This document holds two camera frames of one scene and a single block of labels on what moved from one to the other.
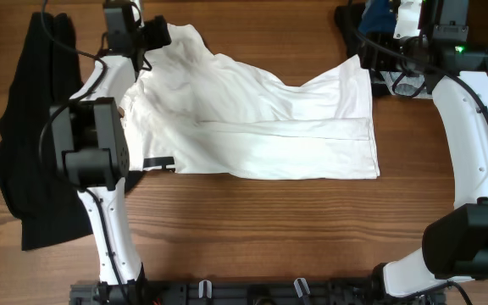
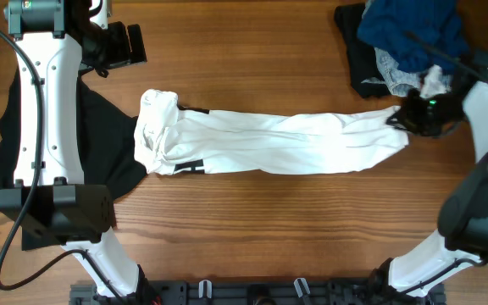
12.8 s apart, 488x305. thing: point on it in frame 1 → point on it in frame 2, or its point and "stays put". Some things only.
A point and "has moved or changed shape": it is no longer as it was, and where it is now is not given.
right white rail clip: x=301 y=286 stays put
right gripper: x=379 y=58 → x=411 y=119
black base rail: x=158 y=291 stays put
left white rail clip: x=205 y=289 stays put
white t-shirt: x=190 y=110 has moved or changed shape
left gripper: x=159 y=31 → x=122 y=56
